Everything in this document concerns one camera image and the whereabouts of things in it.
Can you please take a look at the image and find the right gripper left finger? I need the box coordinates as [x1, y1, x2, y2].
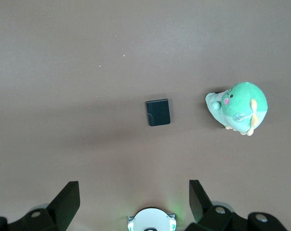
[0, 180, 81, 231]

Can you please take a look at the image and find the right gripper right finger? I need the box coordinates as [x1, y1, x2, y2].
[188, 179, 289, 231]

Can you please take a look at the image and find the black phone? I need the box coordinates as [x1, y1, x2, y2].
[145, 98, 172, 128]

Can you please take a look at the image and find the green dinosaur plush toy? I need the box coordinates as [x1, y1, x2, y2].
[204, 81, 269, 136]

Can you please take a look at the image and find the brown table cover mat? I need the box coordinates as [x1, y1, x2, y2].
[0, 0, 291, 231]

